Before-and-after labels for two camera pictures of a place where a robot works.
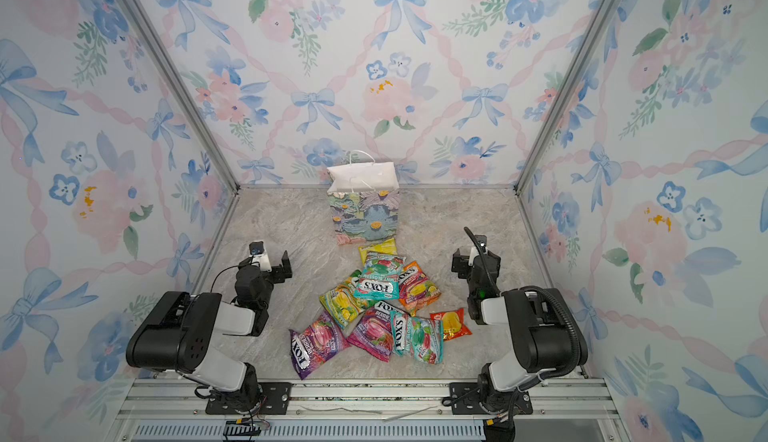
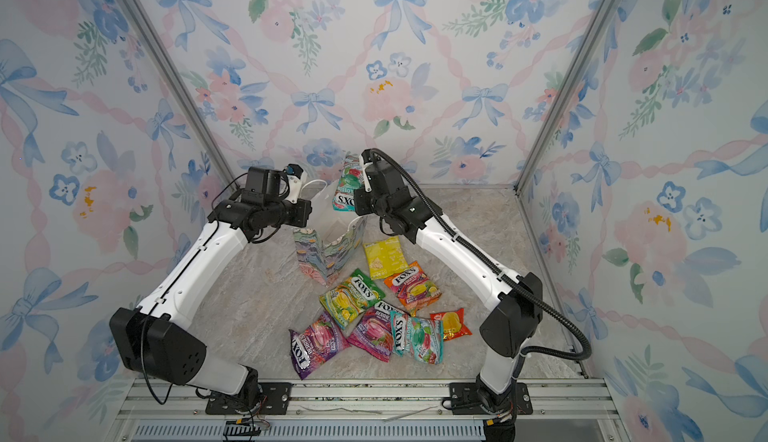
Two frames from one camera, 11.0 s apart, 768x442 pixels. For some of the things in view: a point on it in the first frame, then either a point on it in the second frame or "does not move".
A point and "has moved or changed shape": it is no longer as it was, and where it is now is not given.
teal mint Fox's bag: x=380 y=280 -> x=352 y=178
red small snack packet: x=454 y=323 does not move
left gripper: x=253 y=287 -> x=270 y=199
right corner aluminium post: x=577 y=70 does not move
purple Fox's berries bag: x=312 y=345 does not move
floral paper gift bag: x=363 y=195 has moved or changed shape
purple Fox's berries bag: x=374 y=333 does not move
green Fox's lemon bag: x=343 y=303 does not move
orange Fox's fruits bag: x=415 y=290 does not move
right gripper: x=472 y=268 -> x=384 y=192
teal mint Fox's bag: x=423 y=338 does not move
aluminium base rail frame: x=377 y=411 does not move
